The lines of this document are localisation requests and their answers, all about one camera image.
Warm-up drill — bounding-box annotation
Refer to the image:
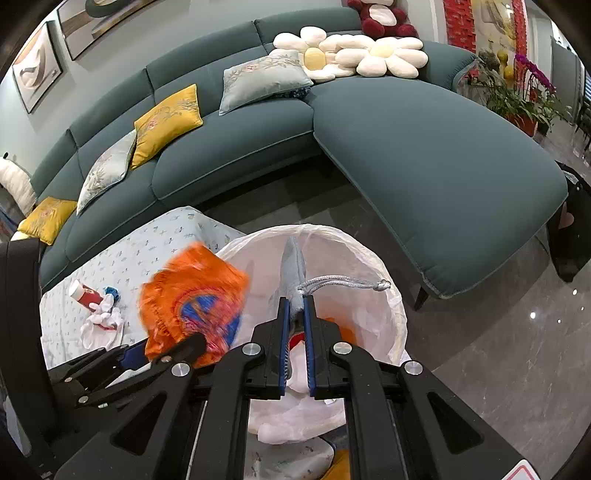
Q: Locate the white daisy pillow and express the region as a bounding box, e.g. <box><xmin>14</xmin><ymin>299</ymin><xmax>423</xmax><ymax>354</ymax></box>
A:
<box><xmin>273</xmin><ymin>26</ymin><xmax>356</xmax><ymax>83</ymax></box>
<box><xmin>335</xmin><ymin>35</ymin><xmax>429</xmax><ymax>79</ymax></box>

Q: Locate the orange plastic bag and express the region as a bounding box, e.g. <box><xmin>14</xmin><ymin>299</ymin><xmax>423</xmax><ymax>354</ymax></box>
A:
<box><xmin>138</xmin><ymin>242</ymin><xmax>249</xmax><ymax>368</ymax></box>

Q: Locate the grey cushion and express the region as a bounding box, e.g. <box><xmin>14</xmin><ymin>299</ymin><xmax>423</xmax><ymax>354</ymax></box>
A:
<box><xmin>218</xmin><ymin>49</ymin><xmax>312</xmax><ymax>116</ymax></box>
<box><xmin>76</xmin><ymin>130</ymin><xmax>136</xmax><ymax>216</ymax></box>

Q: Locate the yellow cushion centre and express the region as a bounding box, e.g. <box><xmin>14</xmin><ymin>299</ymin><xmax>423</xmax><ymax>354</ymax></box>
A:
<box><xmin>131</xmin><ymin>84</ymin><xmax>204</xmax><ymax>170</ymax></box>

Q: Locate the white panda plush pillow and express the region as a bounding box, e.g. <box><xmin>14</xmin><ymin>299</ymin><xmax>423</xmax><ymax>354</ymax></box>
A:
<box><xmin>0</xmin><ymin>158</ymin><xmax>37</xmax><ymax>216</ymax></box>

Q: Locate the small blue wrapper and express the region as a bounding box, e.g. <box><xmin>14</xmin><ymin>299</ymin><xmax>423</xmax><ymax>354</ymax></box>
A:
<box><xmin>104</xmin><ymin>286</ymin><xmax>120</xmax><ymax>303</ymax></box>

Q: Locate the framed wall picture right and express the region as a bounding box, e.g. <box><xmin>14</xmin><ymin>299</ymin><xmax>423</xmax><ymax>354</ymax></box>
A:
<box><xmin>56</xmin><ymin>0</ymin><xmax>154</xmax><ymax>60</ymax></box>

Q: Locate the framed wall picture left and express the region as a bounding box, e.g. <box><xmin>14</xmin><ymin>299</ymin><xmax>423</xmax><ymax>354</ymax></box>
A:
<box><xmin>12</xmin><ymin>22</ymin><xmax>63</xmax><ymax>114</ymax></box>

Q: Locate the white daisy pillow left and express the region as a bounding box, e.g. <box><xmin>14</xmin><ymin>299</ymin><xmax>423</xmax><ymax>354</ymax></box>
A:
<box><xmin>273</xmin><ymin>26</ymin><xmax>356</xmax><ymax>83</ymax></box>

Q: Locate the white daisy pillow right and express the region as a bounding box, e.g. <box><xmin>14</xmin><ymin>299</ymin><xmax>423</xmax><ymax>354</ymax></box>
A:
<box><xmin>335</xmin><ymin>35</ymin><xmax>429</xmax><ymax>79</ymax></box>

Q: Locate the yellow stool cushion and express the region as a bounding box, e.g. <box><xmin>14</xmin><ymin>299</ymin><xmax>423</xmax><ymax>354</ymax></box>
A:
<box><xmin>322</xmin><ymin>450</ymin><xmax>351</xmax><ymax>480</ymax></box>

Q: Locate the dark green sectional sofa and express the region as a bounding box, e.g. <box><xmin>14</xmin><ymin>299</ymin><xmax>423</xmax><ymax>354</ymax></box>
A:
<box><xmin>32</xmin><ymin>8</ymin><xmax>568</xmax><ymax>298</ymax></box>

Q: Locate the yellow cushion left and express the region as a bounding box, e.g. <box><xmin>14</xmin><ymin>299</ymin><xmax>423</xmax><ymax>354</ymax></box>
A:
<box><xmin>18</xmin><ymin>197</ymin><xmax>77</xmax><ymax>246</ymax></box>

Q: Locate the potted orchid plant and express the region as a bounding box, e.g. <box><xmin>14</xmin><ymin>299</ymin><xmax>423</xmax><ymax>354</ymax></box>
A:
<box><xmin>465</xmin><ymin>50</ymin><xmax>572</xmax><ymax>137</ymax></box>

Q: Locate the grey cushion left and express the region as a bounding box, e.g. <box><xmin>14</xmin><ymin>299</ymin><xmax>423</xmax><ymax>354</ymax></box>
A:
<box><xmin>76</xmin><ymin>130</ymin><xmax>136</xmax><ymax>216</ymax></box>

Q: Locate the floral light blue tablecloth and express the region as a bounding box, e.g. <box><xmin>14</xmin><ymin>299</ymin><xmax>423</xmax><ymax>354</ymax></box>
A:
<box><xmin>40</xmin><ymin>207</ymin><xmax>335</xmax><ymax>479</ymax></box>

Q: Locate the framed wall picture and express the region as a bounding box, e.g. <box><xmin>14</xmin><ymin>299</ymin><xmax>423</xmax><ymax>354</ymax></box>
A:
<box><xmin>12</xmin><ymin>22</ymin><xmax>63</xmax><ymax>114</ymax></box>
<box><xmin>56</xmin><ymin>0</ymin><xmax>154</xmax><ymax>60</ymax></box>

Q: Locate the white lined trash bin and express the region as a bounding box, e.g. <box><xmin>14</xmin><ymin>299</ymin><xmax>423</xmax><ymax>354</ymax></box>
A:
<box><xmin>217</xmin><ymin>224</ymin><xmax>410</xmax><ymax>445</ymax></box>

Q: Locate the white paper towel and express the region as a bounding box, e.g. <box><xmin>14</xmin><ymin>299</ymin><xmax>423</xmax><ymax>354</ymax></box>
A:
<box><xmin>80</xmin><ymin>295</ymin><xmax>124</xmax><ymax>351</ymax></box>

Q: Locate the grey cushion right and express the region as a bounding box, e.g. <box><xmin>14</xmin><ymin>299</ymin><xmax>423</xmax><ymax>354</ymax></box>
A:
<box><xmin>218</xmin><ymin>49</ymin><xmax>312</xmax><ymax>116</ymax></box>

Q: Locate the red monkey plush toy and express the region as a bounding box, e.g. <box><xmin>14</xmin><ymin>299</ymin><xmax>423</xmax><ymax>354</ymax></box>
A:
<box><xmin>346</xmin><ymin>0</ymin><xmax>419</xmax><ymax>40</ymax></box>

